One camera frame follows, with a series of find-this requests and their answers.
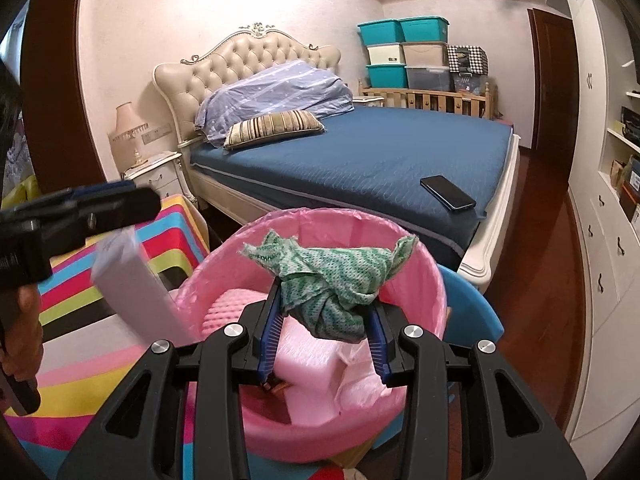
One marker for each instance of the person's left hand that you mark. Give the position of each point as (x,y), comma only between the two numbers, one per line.
(25,335)

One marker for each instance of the yellow leather armchair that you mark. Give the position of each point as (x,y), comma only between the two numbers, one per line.
(25,192)

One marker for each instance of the pink plastic bin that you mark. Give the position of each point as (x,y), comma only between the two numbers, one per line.
(320,440)

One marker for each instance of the brown paper package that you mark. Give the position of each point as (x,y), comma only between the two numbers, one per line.
(620,175)

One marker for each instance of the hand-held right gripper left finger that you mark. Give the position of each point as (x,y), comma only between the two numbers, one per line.
(267,340)

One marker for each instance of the gold striped pillow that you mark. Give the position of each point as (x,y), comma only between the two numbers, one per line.
(275,127)

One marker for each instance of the folded lavender quilt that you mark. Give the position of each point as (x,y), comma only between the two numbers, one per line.
(280,90)

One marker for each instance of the blue plastic chair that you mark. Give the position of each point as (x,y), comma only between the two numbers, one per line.
(475,310)

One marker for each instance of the black box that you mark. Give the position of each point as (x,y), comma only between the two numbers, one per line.
(631,122)

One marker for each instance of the grey translucent storage box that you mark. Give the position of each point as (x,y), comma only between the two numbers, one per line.
(429,78)

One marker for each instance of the cream tufted headboard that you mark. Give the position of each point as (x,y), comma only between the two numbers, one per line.
(225,65)

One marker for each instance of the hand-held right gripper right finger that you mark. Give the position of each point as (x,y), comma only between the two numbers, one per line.
(381,355)

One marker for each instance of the wall socket panel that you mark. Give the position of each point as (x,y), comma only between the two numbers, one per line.
(155,136)

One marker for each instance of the white nightstand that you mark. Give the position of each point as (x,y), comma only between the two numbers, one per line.
(155,175)

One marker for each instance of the brown wooden door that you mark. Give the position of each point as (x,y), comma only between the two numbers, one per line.
(550,85)

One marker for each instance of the white foam block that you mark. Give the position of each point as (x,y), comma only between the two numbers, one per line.
(305,365)

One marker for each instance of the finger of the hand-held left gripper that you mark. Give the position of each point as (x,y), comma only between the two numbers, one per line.
(105,189)
(120,210)

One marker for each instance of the beige plastic storage box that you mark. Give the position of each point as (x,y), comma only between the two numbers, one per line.
(425,54)

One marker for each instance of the pink foam fruit net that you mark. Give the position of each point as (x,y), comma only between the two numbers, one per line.
(225,310)

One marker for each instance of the black smartphone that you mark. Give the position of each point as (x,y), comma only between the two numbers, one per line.
(447,192)

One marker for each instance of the houndstooth bag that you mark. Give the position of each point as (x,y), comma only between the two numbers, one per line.
(467,60)

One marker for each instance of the wooden crib rail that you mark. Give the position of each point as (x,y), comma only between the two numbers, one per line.
(430,102)

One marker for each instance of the green patterned cloth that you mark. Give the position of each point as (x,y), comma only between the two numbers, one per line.
(340,270)

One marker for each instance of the white built-in wardrobe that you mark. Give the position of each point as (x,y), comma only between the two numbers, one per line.
(600,285)

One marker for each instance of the dark printed bag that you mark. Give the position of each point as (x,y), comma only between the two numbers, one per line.
(470,84)

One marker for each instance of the bed with blue sheet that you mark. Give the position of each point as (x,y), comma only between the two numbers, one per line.
(375,160)

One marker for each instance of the table lamp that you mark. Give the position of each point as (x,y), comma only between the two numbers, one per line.
(127,125)

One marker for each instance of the white plastic storage box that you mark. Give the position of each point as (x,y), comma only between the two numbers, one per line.
(386,55)

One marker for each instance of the dark brown wooden panel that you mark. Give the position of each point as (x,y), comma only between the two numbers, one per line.
(50,85)

